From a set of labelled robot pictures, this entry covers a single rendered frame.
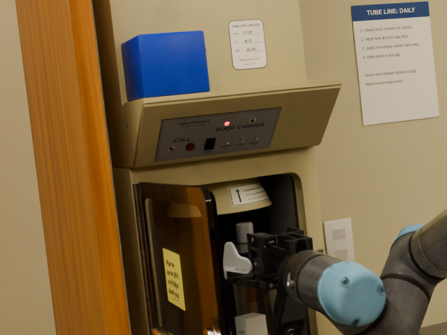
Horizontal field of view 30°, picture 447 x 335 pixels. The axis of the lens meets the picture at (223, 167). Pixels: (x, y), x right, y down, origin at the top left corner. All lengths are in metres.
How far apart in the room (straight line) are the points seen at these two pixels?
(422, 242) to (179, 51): 0.43
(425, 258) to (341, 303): 0.16
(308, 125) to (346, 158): 0.61
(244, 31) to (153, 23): 0.15
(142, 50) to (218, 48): 0.19
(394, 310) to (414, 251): 0.09
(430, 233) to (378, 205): 0.85
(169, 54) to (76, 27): 0.13
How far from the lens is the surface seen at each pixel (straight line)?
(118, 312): 1.21
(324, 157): 1.90
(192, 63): 1.21
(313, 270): 1.09
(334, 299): 1.04
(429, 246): 1.13
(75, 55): 1.19
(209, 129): 1.25
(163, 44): 1.20
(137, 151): 1.24
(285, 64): 1.39
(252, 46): 1.36
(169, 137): 1.23
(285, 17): 1.40
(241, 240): 1.35
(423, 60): 2.05
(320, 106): 1.31
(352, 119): 1.94
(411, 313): 1.14
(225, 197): 1.36
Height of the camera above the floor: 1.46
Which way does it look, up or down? 3 degrees down
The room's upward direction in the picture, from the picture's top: 6 degrees counter-clockwise
